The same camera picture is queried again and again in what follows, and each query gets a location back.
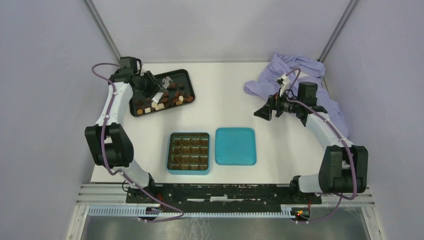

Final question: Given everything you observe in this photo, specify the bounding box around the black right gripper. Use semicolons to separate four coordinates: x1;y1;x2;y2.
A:
254;88;302;121

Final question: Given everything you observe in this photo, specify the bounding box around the steel tongs white handle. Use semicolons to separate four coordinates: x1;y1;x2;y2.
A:
151;76;174;103

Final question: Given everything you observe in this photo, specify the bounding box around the teal chocolate box with dividers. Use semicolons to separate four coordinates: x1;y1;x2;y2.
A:
166;132;210;176

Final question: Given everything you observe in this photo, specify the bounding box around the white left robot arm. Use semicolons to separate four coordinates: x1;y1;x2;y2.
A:
84;56;172;204

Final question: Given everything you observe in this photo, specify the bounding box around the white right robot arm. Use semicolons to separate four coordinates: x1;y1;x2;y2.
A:
254;82;369;204

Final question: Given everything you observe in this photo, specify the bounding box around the black chocolate tray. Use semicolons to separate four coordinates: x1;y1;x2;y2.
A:
129;69;196;117

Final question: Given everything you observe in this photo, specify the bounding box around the lavender crumpled cloth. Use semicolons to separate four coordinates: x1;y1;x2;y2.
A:
244;51;350;140

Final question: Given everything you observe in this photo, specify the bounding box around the teal box lid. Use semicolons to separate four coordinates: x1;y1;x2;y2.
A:
214;127;257;166

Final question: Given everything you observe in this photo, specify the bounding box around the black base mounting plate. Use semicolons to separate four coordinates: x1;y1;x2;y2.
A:
125;182;323;206

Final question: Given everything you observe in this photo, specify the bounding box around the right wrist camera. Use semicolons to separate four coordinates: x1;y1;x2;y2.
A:
276;74;291;97

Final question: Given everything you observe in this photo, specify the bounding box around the white cable duct rail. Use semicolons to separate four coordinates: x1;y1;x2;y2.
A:
87;205;308;219

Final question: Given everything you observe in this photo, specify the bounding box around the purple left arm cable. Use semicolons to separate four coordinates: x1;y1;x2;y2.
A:
91;62;185;223

